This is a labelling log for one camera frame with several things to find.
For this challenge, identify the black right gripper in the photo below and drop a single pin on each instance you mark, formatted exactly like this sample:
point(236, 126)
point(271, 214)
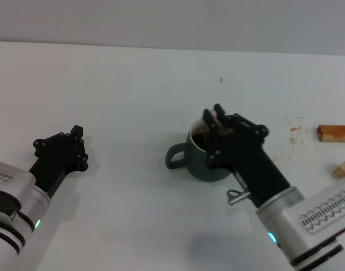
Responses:
point(245, 152)

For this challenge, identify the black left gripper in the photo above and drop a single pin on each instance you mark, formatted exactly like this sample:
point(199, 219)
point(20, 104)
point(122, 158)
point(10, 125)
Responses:
point(59, 152)

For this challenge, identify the dark grey coffee cup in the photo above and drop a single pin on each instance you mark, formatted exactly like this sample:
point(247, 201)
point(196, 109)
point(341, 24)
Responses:
point(197, 166)

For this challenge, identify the long wooden block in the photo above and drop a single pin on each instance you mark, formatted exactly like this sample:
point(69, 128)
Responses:
point(334, 133)

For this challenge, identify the short wooden block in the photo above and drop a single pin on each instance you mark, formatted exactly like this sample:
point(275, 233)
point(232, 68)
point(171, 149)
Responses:
point(344, 169)

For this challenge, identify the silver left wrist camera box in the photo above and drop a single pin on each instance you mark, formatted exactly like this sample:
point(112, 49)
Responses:
point(8, 176)

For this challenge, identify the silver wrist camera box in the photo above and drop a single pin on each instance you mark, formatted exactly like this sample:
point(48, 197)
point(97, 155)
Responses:
point(8, 176)
point(324, 211)

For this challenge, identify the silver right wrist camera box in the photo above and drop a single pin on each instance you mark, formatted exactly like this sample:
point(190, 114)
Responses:
point(324, 211)

